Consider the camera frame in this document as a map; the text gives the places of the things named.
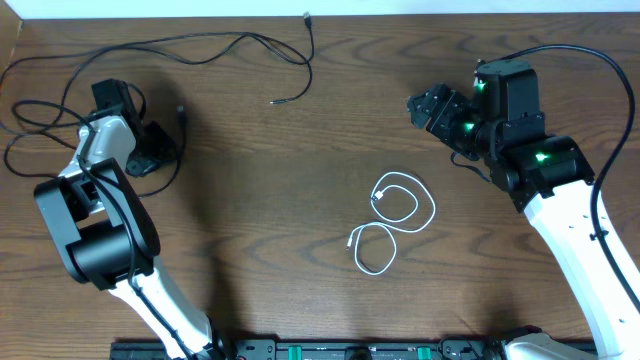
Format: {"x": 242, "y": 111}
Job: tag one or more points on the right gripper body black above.
{"x": 456, "y": 126}

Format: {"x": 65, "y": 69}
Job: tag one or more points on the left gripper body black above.
{"x": 155, "y": 151}

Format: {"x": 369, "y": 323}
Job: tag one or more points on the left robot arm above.
{"x": 103, "y": 233}

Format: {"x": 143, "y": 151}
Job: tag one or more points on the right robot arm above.
{"x": 548, "y": 180}

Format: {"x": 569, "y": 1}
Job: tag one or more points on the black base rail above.
{"x": 264, "y": 349}

